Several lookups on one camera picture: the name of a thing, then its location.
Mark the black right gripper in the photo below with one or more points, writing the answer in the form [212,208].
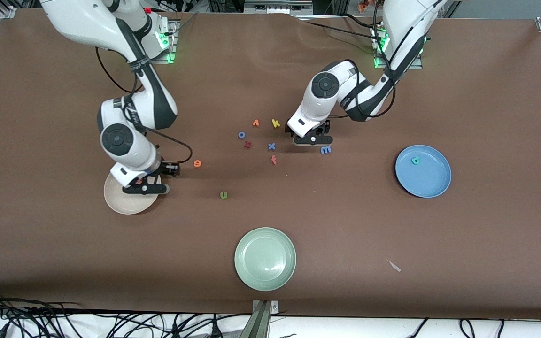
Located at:
[166,168]

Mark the brown table cover sheet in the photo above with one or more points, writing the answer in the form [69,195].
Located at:
[345,211]

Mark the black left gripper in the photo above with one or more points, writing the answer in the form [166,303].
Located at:
[323,126]

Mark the black equipment frame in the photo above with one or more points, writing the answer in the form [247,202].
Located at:
[226,5]

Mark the small white paper scrap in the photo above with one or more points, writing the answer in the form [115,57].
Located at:
[394,265]

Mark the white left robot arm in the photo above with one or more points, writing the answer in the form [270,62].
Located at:
[327,89]

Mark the blue round plate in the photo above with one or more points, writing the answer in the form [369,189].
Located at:
[428,180]

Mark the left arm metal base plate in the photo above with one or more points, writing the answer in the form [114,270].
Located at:
[413,66]

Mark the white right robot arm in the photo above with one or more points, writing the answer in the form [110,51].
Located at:
[87,19]

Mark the orange dried flower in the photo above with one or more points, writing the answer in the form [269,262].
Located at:
[363,5]

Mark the beige round plate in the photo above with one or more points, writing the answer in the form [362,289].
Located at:
[125,202]

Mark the grey metal rail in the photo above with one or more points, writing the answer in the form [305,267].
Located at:
[277,5]

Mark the blue foam letter m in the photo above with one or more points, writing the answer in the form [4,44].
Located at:
[326,150]

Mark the aluminium bracket profile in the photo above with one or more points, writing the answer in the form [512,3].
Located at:
[263,319]

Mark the pale green round plate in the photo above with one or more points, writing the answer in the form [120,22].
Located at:
[265,259]

